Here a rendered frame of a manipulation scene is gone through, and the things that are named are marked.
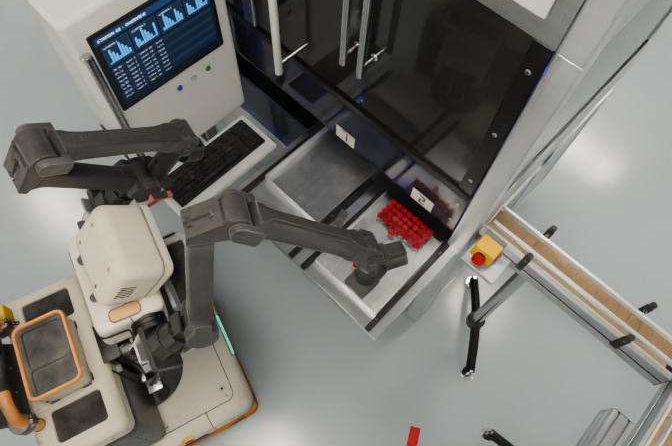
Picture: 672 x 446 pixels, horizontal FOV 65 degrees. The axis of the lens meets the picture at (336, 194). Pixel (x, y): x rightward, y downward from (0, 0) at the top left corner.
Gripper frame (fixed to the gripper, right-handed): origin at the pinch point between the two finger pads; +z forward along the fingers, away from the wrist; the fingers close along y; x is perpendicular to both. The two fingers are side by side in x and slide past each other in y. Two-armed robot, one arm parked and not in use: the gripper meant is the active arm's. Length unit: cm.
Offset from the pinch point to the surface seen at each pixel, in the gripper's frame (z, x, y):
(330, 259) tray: 19.9, 17.5, 4.4
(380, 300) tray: 20.2, -3.3, 6.0
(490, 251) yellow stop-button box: 6.0, -18.5, 36.9
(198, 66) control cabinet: -7, 89, 14
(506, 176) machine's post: -31.1, -11.0, 36.6
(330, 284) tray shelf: 20.1, 11.5, -1.5
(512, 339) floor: 110, -48, 62
